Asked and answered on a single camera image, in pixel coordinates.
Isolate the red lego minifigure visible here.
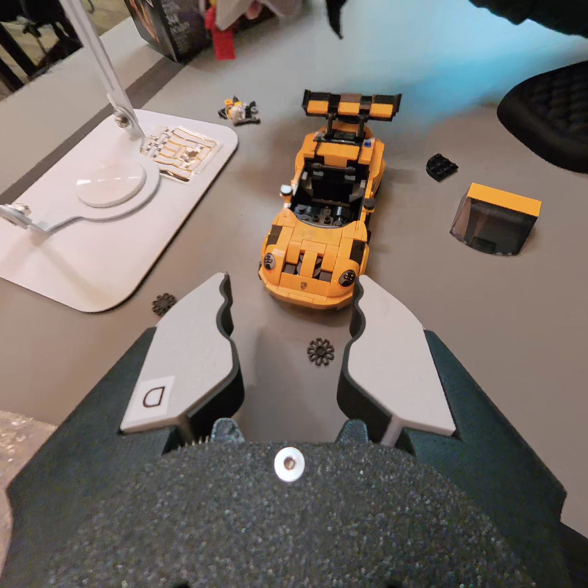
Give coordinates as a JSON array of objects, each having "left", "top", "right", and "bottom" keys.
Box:
[{"left": 204, "top": 7, "right": 238, "bottom": 61}]

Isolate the yellow lego car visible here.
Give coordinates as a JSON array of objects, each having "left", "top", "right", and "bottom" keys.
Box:
[{"left": 258, "top": 89, "right": 402, "bottom": 313}]

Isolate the clear plastic bag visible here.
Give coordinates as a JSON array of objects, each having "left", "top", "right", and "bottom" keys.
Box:
[{"left": 0, "top": 410, "right": 59, "bottom": 501}]

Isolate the black padded wrist rest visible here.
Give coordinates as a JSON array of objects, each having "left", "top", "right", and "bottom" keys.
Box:
[{"left": 497, "top": 62, "right": 588, "bottom": 174}]

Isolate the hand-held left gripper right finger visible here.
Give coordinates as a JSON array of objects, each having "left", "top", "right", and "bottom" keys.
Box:
[{"left": 337, "top": 275, "right": 457, "bottom": 447}]

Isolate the lego set box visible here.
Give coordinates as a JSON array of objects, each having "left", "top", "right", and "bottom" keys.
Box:
[{"left": 123, "top": 0, "right": 217, "bottom": 63}]

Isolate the dark studded lego plate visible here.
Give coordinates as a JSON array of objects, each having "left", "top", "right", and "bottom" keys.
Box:
[{"left": 426, "top": 153, "right": 460, "bottom": 182}]

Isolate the lego sticker sheet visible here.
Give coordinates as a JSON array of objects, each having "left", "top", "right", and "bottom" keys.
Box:
[{"left": 140, "top": 125, "right": 224, "bottom": 184}]

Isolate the person's right forearm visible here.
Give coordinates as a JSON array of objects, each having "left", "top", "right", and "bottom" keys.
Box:
[{"left": 469, "top": 0, "right": 588, "bottom": 36}]

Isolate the pile of small lego parts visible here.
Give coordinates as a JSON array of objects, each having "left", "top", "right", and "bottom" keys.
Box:
[{"left": 218, "top": 96, "right": 262, "bottom": 126}]

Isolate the white desk stand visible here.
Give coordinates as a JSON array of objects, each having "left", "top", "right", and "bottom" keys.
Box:
[{"left": 0, "top": 0, "right": 239, "bottom": 314}]

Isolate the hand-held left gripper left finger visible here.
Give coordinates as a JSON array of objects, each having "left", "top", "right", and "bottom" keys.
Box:
[{"left": 119, "top": 272, "right": 245, "bottom": 444}]

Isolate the yellow lego car roof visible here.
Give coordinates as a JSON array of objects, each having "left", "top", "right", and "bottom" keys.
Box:
[{"left": 450, "top": 182, "right": 543, "bottom": 257}]

